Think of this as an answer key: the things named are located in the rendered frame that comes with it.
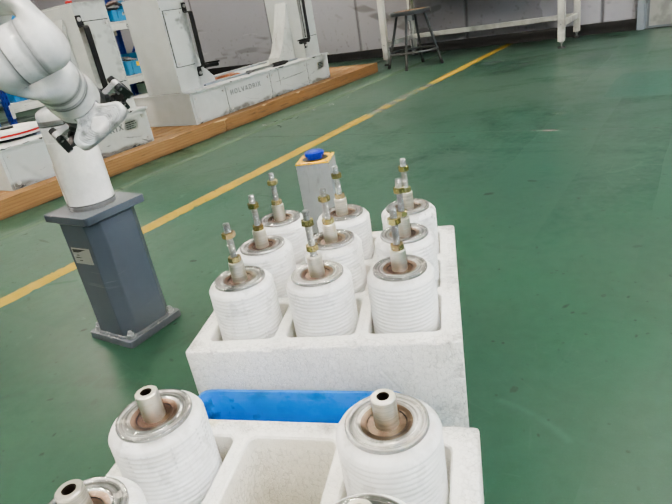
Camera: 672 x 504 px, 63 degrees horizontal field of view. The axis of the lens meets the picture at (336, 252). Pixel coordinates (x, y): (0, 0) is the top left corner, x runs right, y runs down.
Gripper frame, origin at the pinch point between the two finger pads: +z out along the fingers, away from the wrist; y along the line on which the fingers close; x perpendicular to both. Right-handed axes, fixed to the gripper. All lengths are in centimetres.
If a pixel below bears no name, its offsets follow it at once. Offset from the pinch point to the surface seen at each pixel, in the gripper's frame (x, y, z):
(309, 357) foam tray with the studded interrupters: 52, 2, -24
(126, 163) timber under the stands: -57, 10, 184
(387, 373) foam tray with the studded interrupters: 61, -4, -25
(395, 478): 60, 2, -54
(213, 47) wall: -237, -154, 604
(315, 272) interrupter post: 44, -7, -23
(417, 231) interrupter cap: 51, -23, -16
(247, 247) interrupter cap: 33.9, -2.7, -7.9
